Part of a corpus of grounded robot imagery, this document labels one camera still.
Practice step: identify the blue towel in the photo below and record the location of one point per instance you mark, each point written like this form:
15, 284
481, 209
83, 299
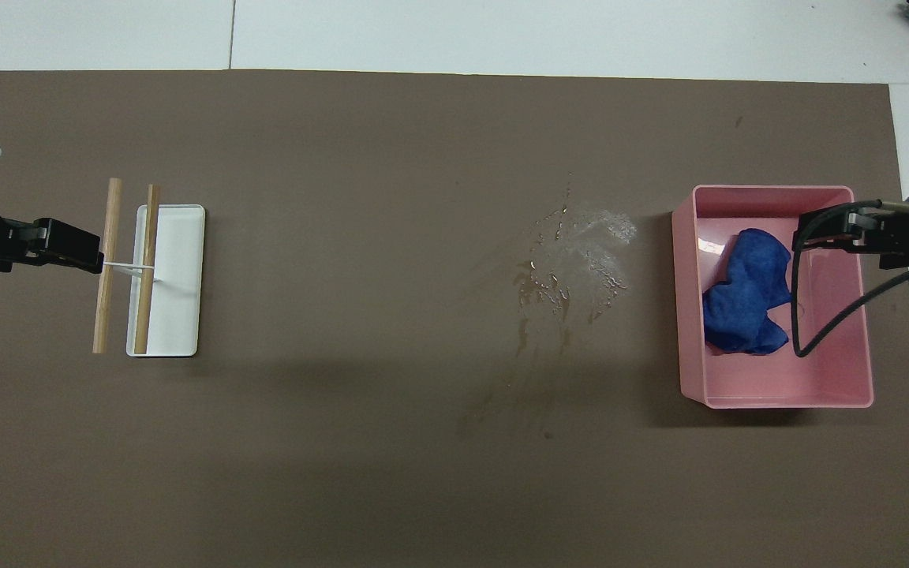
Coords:
746, 300

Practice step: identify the spilled water puddle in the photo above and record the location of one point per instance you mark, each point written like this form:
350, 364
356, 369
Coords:
573, 260

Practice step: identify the wooden rack rod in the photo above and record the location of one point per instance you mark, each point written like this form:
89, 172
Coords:
143, 315
101, 315

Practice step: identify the white rectangular tray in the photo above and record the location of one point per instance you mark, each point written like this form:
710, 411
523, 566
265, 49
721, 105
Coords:
178, 300

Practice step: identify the pink plastic bin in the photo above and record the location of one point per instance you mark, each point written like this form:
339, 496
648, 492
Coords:
738, 379

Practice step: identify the brown table mat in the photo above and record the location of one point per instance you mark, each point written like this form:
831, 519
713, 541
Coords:
344, 473

